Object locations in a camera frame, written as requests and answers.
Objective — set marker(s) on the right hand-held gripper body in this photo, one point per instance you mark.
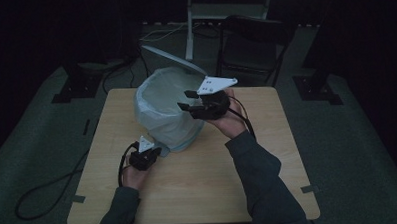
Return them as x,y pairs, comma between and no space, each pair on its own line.
211,105

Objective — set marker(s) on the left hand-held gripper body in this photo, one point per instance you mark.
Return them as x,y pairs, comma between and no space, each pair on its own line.
143,155

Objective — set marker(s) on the trash bin with white liner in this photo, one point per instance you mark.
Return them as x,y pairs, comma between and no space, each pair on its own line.
163,106

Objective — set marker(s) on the person's left hand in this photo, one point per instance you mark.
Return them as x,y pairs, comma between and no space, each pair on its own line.
133,177

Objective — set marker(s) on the person's right hand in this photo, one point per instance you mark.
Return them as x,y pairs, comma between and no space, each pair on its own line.
230,122

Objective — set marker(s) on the grey trash bin lid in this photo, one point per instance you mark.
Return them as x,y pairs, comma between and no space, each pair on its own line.
174,57

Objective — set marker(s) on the white metal stand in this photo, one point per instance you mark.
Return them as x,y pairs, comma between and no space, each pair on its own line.
191,25

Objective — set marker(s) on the black folding chair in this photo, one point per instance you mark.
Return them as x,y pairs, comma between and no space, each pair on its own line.
251,46

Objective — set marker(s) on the grey tape strip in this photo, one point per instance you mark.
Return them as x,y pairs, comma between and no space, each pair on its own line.
310,188
78,199

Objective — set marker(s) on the black stand base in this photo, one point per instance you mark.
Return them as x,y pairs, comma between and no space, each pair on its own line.
79,87
316,91

